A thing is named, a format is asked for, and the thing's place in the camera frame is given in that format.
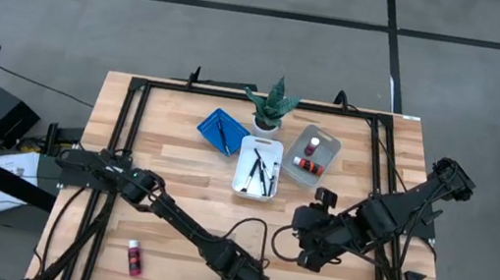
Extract blue plastic basket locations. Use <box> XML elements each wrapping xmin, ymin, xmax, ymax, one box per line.
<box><xmin>192</xmin><ymin>104</ymin><xmax>254</xmax><ymax>161</ymax></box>

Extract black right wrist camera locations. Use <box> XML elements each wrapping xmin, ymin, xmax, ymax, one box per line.
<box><xmin>312</xmin><ymin>185</ymin><xmax>341</xmax><ymax>210</ymax></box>

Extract black power supply box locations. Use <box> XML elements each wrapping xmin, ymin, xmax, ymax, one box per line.
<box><xmin>42</xmin><ymin>121</ymin><xmax>87</xmax><ymax>161</ymax></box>

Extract grey plastic bin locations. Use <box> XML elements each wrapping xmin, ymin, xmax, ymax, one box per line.
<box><xmin>277</xmin><ymin>120</ymin><xmax>346</xmax><ymax>195</ymax></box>

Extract thick black cable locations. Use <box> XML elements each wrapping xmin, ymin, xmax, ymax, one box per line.
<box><xmin>37</xmin><ymin>181</ymin><xmax>90</xmax><ymax>280</ymax></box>

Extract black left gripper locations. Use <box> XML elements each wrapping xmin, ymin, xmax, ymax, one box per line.
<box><xmin>196</xmin><ymin>234</ymin><xmax>277</xmax><ymax>280</ymax></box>

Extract black metal table frame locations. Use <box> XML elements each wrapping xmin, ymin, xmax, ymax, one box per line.
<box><xmin>26</xmin><ymin>45</ymin><xmax>480</xmax><ymax>280</ymax></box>

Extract white plastic bin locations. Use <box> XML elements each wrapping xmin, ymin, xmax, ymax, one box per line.
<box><xmin>228</xmin><ymin>133</ymin><xmax>287</xmax><ymax>204</ymax></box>

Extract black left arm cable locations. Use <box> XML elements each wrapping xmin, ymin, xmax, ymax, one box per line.
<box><xmin>214</xmin><ymin>212</ymin><xmax>281</xmax><ymax>280</ymax></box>

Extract pink paint bottle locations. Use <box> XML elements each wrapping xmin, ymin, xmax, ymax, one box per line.
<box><xmin>123</xmin><ymin>238</ymin><xmax>147</xmax><ymax>279</ymax></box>
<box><xmin>305</xmin><ymin>135</ymin><xmax>323</xmax><ymax>160</ymax></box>

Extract white paper sheets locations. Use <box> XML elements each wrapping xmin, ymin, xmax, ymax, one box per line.
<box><xmin>0</xmin><ymin>145</ymin><xmax>44</xmax><ymax>224</ymax></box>

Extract potted snake plant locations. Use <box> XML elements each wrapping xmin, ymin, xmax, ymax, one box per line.
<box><xmin>237</xmin><ymin>70</ymin><xmax>306</xmax><ymax>143</ymax></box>

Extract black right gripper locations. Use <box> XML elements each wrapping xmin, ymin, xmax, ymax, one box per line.
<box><xmin>284</xmin><ymin>199</ymin><xmax>369</xmax><ymax>279</ymax></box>

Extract orange paint bottle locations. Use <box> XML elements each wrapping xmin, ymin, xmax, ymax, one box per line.
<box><xmin>290</xmin><ymin>154</ymin><xmax>327</xmax><ymax>179</ymax></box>

